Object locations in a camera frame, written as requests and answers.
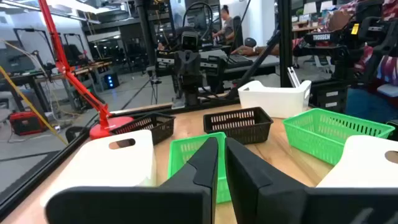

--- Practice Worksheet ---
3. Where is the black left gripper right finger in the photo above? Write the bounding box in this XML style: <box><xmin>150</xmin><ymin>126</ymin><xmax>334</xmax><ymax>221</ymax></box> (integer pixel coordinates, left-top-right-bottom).
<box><xmin>224</xmin><ymin>138</ymin><xmax>398</xmax><ymax>224</ymax></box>

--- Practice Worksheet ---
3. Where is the black tripod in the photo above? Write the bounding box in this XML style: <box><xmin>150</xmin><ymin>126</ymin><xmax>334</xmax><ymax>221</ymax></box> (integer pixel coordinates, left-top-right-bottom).
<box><xmin>145</xmin><ymin>64</ymin><xmax>163</xmax><ymax>106</ymax></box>

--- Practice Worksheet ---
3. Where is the black slotted plastic basket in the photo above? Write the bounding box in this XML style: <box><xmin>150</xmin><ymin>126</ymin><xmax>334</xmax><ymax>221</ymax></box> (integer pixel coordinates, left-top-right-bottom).
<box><xmin>110</xmin><ymin>112</ymin><xmax>177</xmax><ymax>146</ymax></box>
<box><xmin>203</xmin><ymin>106</ymin><xmax>274</xmax><ymax>146</ymax></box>

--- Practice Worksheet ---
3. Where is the green slotted plastic basket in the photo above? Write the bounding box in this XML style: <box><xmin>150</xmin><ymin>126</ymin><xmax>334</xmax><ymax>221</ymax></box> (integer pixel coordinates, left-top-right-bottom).
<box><xmin>167</xmin><ymin>131</ymin><xmax>233</xmax><ymax>205</ymax></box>
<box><xmin>282</xmin><ymin>108</ymin><xmax>396</xmax><ymax>166</ymax></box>

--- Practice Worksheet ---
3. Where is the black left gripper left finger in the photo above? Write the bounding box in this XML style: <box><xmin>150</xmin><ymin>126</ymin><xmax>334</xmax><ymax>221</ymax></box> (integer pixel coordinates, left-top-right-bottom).
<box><xmin>45</xmin><ymin>136</ymin><xmax>220</xmax><ymax>224</ymax></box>

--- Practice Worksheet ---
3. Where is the seated person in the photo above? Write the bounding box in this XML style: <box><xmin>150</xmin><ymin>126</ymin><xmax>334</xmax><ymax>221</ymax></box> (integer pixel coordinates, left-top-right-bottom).
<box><xmin>212</xmin><ymin>4</ymin><xmax>236</xmax><ymax>45</ymax></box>

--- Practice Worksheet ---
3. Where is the black drawer unit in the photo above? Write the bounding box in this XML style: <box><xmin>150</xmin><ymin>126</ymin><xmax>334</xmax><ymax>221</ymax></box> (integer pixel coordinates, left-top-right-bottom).
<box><xmin>310</xmin><ymin>81</ymin><xmax>349</xmax><ymax>113</ymax></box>

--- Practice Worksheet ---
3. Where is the black aluminium table frame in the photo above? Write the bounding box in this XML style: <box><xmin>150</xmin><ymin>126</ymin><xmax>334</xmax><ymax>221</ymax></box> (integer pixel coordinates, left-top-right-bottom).
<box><xmin>0</xmin><ymin>0</ymin><xmax>295</xmax><ymax>215</ymax></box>

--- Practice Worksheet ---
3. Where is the yellow cable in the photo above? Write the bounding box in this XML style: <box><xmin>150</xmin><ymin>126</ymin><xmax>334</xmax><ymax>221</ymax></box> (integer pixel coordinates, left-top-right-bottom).
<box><xmin>0</xmin><ymin>64</ymin><xmax>68</xmax><ymax>146</ymax></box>

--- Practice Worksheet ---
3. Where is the black computer with blue lights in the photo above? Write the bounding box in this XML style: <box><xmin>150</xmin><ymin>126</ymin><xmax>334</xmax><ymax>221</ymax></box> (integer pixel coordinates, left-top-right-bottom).
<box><xmin>103</xmin><ymin>72</ymin><xmax>121</xmax><ymax>90</ymax></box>

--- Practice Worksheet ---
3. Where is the person in plaid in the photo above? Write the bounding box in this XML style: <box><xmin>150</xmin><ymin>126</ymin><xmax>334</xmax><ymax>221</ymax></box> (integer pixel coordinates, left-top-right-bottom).
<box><xmin>323</xmin><ymin>0</ymin><xmax>398</xmax><ymax>86</ymax></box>

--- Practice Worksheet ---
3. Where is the red desk lamp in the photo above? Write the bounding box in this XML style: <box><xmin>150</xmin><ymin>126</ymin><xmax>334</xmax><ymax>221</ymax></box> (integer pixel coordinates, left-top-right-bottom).
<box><xmin>37</xmin><ymin>0</ymin><xmax>135</xmax><ymax>141</ymax></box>

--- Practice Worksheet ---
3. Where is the black keyboard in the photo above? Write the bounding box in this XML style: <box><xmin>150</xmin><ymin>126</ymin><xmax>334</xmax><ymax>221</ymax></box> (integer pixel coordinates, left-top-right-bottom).
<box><xmin>228</xmin><ymin>54</ymin><xmax>253</xmax><ymax>67</ymax></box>

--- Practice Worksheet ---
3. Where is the person's hand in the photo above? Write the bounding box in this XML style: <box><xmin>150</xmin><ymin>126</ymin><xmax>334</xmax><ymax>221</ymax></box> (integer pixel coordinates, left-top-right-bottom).
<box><xmin>231</xmin><ymin>45</ymin><xmax>280</xmax><ymax>57</ymax></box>

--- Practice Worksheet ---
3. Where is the red box on floor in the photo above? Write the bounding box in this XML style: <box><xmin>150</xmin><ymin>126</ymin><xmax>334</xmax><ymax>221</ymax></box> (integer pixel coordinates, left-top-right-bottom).
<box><xmin>8</xmin><ymin>111</ymin><xmax>48</xmax><ymax>136</ymax></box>

